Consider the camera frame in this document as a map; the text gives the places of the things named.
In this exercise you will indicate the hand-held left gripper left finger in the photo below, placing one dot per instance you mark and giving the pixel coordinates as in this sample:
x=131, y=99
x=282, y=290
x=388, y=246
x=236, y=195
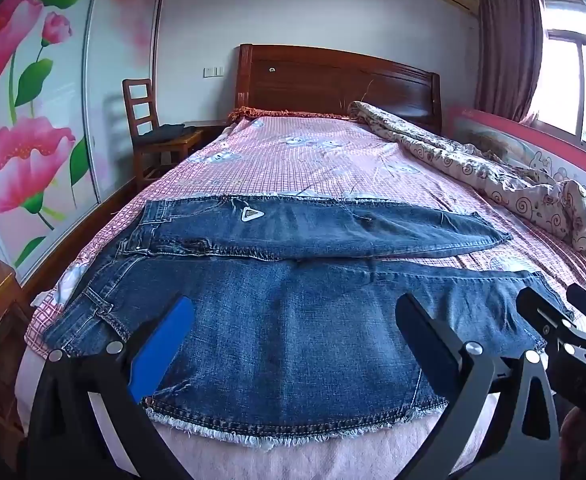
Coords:
x=160, y=347

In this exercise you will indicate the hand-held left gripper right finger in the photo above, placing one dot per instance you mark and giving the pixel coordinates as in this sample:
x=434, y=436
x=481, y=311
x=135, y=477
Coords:
x=425, y=332

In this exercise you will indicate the blue denim pants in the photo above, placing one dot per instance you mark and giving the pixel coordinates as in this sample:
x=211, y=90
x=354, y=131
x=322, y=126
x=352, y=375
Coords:
x=273, y=320

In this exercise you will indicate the floral swirl quilt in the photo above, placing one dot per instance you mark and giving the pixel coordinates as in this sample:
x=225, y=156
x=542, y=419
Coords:
x=473, y=165

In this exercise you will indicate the pale pink mattress pad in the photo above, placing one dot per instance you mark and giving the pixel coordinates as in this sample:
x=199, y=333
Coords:
x=273, y=465

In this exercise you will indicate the pink checked bedsheet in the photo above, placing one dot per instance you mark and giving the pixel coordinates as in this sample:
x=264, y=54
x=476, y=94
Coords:
x=323, y=160

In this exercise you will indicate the dark cloth on chair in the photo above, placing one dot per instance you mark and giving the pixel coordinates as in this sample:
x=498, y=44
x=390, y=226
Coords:
x=165, y=132

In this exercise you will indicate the window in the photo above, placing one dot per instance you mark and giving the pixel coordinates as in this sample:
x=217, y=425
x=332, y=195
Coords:
x=563, y=85

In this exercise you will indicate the wooden nightstand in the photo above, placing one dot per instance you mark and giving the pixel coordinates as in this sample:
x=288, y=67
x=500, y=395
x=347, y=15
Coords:
x=208, y=126

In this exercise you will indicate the wooden chair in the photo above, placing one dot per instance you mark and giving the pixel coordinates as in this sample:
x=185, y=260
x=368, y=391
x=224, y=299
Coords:
x=140, y=110

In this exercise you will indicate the brown fringed cloth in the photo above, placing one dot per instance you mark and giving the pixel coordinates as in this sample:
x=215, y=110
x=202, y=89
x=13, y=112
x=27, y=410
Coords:
x=273, y=111

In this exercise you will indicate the flower print wardrobe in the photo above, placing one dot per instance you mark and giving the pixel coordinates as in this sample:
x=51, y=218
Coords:
x=48, y=110

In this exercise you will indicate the wooden bed headboard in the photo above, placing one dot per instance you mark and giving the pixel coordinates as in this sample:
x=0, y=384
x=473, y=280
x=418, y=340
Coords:
x=323, y=85

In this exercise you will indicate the mauve curtain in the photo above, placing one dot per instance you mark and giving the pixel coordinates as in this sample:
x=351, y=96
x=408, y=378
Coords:
x=508, y=35

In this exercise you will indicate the pink cartoon bed rail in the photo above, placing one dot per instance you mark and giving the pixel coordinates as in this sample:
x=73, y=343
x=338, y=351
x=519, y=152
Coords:
x=498, y=135

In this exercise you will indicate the white wall switch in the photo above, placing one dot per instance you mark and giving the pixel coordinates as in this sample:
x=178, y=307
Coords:
x=214, y=72

